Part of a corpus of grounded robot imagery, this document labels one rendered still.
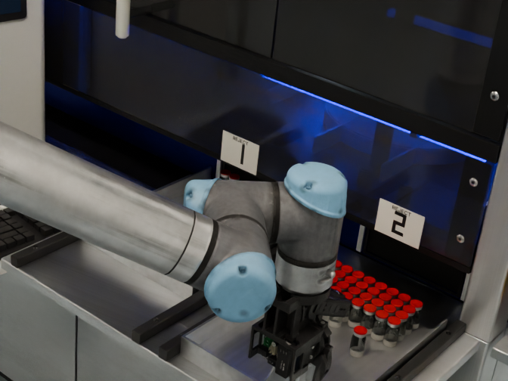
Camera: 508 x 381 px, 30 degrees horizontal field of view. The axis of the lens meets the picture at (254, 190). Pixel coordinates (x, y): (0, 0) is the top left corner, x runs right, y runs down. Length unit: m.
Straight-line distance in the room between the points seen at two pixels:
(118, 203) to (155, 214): 0.04
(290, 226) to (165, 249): 0.20
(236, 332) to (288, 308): 0.34
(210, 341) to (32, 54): 0.74
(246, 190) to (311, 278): 0.14
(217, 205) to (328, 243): 0.15
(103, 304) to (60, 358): 0.88
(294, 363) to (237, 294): 0.24
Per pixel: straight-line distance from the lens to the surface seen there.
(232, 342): 1.47
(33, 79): 1.94
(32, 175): 0.94
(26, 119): 1.97
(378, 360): 1.48
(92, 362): 2.31
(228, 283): 0.97
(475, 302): 1.56
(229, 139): 1.73
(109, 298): 1.55
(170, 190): 1.82
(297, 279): 1.16
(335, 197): 1.11
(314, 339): 1.22
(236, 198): 1.09
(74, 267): 1.63
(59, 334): 2.37
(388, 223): 1.58
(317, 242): 1.13
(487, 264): 1.52
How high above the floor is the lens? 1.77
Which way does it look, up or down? 28 degrees down
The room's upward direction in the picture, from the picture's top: 6 degrees clockwise
